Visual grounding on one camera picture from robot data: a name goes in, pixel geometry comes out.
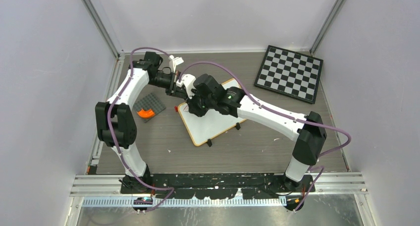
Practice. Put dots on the grey studded building plate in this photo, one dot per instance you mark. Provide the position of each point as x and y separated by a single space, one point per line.
150 101

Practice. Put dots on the orange curved block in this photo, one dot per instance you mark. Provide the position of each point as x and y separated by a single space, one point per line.
146 114

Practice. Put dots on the white whiteboard orange frame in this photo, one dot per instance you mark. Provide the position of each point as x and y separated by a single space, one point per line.
203 129

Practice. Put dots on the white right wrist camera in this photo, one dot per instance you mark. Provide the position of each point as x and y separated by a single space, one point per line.
186 81

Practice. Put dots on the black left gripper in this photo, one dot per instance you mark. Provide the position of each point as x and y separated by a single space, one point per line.
178 91

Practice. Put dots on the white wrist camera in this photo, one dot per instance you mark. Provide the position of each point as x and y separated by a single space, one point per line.
186 81
174 62

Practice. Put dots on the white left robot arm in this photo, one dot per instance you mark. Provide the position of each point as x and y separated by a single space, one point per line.
116 126

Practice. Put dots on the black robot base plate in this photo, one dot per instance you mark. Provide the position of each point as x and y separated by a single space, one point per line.
217 185

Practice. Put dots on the black white checkerboard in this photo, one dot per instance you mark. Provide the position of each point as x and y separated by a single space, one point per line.
290 73

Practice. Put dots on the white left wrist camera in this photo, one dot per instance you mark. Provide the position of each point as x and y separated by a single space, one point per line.
174 62

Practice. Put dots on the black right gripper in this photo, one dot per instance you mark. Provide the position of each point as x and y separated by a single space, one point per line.
193 107

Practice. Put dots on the aluminium rail frame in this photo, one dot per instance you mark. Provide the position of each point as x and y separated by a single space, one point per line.
104 190

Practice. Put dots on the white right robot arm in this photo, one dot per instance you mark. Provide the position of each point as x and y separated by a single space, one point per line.
205 93

